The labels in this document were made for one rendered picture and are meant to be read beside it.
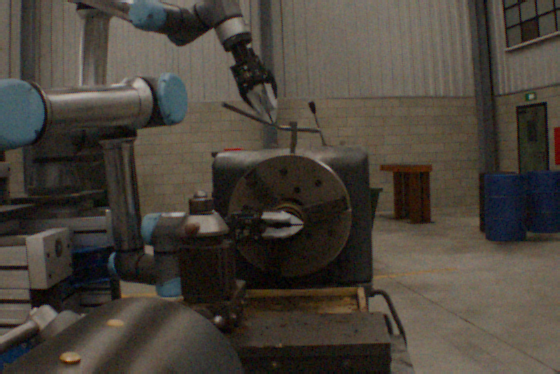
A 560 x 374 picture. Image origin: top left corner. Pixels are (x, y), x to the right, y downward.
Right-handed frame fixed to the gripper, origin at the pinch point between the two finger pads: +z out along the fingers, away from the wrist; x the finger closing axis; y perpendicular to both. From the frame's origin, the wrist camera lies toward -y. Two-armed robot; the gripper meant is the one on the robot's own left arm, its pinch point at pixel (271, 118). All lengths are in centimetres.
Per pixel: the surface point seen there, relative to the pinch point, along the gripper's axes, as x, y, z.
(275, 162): -4.2, -10.3, 9.6
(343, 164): 11.4, -25.9, 17.1
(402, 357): 8, 51, 46
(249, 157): -12.3, -27.3, 4.9
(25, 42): -458, -857, -436
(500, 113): 385, -1106, 71
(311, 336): -3, 53, 37
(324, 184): 5.0, -10.3, 19.5
